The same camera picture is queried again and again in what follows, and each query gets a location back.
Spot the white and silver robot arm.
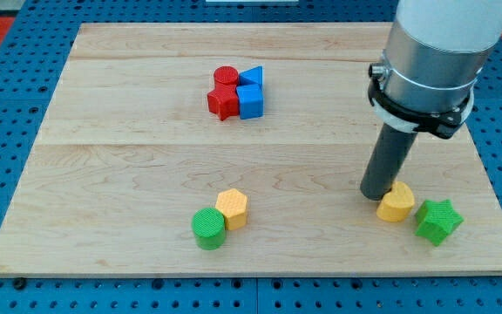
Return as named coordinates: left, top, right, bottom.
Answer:
left=368, top=0, right=502, bottom=139

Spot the yellow heart block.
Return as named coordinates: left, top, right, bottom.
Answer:
left=376, top=181, right=415, bottom=222

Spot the yellow hexagon block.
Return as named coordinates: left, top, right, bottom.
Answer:
left=215, top=188, right=248, bottom=230

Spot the blue cube block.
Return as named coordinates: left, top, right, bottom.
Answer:
left=236, top=84, right=264, bottom=119

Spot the red star block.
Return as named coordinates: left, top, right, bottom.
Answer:
left=207, top=84, right=240, bottom=120

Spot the green cylinder block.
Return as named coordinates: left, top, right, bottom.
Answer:
left=191, top=208, right=226, bottom=250

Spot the blue triangle block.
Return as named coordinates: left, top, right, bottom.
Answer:
left=239, top=65, right=263, bottom=87

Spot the light wooden board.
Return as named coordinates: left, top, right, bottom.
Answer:
left=0, top=23, right=502, bottom=278

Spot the red cylinder block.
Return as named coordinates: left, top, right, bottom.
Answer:
left=213, top=65, right=239, bottom=85

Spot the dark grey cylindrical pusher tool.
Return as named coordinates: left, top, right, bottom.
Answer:
left=360, top=124, right=417, bottom=201

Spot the green star block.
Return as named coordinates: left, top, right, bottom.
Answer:
left=414, top=199, right=464, bottom=247

